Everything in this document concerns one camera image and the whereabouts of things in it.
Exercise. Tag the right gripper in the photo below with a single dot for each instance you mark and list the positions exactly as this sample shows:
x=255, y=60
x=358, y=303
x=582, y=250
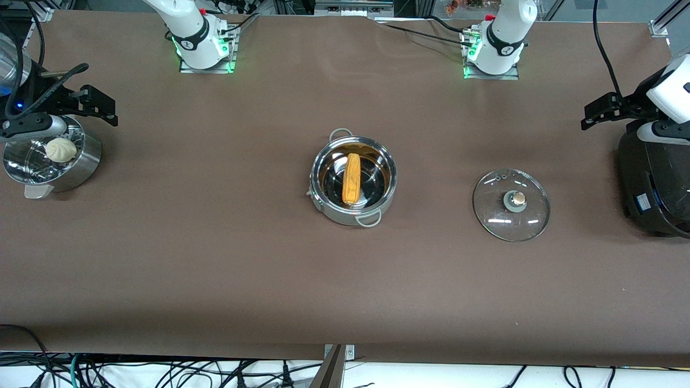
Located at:
x=47, y=98

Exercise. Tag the steel steamer pot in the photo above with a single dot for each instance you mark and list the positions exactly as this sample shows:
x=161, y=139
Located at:
x=81, y=167

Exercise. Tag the aluminium frame crossbar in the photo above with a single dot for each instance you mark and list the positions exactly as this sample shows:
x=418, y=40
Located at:
x=353, y=7

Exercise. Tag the yellow corn cob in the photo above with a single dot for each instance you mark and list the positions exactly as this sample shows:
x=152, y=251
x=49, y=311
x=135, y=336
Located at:
x=351, y=178

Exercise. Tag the glass pot lid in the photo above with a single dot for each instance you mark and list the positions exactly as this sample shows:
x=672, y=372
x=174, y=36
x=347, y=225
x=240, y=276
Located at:
x=501, y=221

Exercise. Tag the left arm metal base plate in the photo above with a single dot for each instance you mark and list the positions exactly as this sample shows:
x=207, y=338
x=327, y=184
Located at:
x=493, y=76

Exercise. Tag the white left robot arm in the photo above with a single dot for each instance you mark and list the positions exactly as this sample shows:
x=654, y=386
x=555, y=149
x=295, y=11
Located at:
x=504, y=37

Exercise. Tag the black round appliance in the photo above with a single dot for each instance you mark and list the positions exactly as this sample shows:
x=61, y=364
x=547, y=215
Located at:
x=663, y=188

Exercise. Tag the metal table bracket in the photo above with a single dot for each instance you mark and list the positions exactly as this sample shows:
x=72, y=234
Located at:
x=349, y=351

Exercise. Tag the aluminium corner rail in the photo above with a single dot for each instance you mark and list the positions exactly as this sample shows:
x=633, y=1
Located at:
x=662, y=24

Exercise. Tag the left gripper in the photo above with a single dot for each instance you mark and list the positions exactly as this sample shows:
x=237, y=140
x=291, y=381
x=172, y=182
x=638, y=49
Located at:
x=632, y=104

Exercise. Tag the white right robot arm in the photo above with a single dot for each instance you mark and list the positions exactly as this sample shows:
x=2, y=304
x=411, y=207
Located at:
x=188, y=27

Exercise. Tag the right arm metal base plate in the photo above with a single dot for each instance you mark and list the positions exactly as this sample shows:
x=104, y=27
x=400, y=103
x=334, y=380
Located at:
x=207, y=70

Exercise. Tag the white steamed bun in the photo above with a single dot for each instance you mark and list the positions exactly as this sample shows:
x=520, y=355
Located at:
x=60, y=150

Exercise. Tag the dark diagonal bar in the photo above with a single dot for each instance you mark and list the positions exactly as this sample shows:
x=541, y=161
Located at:
x=330, y=372

